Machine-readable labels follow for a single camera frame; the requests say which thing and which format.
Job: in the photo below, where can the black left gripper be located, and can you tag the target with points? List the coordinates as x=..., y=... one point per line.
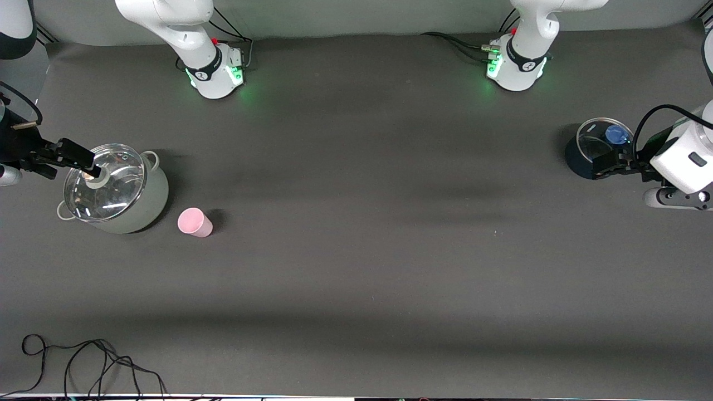
x=646, y=160

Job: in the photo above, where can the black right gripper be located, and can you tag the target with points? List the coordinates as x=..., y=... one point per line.
x=16, y=146

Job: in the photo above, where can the pink plastic cup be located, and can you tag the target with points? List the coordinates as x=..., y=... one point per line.
x=195, y=223

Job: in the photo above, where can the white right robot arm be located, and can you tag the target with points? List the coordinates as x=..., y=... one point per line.
x=184, y=33

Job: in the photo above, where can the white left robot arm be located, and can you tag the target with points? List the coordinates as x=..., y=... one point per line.
x=526, y=33

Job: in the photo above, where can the dark blue saucepan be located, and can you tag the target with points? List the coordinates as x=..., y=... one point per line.
x=579, y=166

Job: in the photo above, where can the glass lid with blue knob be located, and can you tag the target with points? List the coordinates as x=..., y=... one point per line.
x=593, y=133

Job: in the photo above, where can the glass lid with white knob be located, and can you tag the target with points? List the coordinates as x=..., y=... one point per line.
x=120, y=189

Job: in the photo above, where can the pale grey cooking pot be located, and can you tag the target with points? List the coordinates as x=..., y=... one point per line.
x=151, y=206

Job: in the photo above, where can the dark grey table cloth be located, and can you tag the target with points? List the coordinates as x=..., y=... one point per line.
x=356, y=250

